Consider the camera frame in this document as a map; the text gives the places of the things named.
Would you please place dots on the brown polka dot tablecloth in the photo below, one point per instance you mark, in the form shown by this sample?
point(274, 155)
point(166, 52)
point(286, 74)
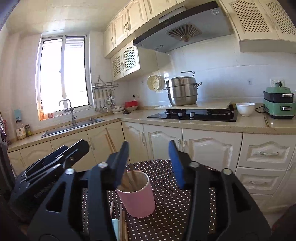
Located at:
point(169, 219)

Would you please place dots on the hanging utensil rack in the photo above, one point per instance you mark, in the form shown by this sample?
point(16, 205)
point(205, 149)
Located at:
point(103, 95)

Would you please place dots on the stone board under pot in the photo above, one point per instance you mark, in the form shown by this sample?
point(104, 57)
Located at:
point(199, 105)

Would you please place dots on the white bowl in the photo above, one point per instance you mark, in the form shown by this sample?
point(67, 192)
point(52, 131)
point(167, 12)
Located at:
point(245, 108)

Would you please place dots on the curved wooden chopstick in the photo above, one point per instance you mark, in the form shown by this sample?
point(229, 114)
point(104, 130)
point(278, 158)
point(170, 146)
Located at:
point(111, 208)

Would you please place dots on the upper cream cabinets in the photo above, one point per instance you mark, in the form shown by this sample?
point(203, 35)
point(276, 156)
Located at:
point(260, 26)

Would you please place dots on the steel sink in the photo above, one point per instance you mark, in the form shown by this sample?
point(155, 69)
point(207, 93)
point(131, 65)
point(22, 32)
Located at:
point(63, 129)

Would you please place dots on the lower cream cabinets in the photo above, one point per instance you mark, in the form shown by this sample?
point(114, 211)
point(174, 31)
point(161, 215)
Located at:
point(265, 164)

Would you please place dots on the small green jar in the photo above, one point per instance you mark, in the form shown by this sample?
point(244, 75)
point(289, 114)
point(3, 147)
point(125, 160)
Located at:
point(28, 130)

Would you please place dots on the cream cabinets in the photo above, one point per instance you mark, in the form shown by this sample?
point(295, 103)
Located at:
point(265, 164)
point(260, 26)

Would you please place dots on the window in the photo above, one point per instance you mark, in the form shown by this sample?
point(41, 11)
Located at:
point(63, 81)

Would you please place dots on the chopsticks on counter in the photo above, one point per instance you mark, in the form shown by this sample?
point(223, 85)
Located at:
point(266, 121)

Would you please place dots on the mint green knife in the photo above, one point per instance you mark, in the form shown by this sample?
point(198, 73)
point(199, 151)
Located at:
point(115, 223)

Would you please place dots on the black gas stove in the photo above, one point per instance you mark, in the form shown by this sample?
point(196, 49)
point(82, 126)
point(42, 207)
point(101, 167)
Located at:
point(227, 115)

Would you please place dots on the pink utensil cup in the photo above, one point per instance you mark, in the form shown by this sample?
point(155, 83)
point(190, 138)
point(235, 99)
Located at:
point(139, 203)

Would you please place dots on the white plates on counter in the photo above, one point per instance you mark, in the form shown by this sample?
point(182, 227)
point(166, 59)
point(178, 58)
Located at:
point(118, 109)

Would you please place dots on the red bowl on counter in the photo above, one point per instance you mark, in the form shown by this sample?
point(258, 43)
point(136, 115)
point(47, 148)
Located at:
point(131, 105)

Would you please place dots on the bottle with blue cap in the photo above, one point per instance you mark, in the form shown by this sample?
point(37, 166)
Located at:
point(20, 128)

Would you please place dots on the green electric cooker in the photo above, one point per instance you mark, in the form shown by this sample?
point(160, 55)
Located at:
point(279, 102)

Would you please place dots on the cream strainer on wall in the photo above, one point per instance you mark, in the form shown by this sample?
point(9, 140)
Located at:
point(155, 83)

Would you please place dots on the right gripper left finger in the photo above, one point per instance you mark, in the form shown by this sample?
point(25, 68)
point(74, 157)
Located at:
point(104, 177)

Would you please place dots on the grey range hood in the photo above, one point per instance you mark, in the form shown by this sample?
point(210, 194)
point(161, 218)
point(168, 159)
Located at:
point(203, 22)

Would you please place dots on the stainless steel steamer pot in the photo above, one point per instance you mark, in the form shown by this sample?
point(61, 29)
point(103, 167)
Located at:
point(183, 90)

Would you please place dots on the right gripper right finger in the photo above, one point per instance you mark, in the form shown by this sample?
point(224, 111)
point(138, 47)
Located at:
point(197, 178)

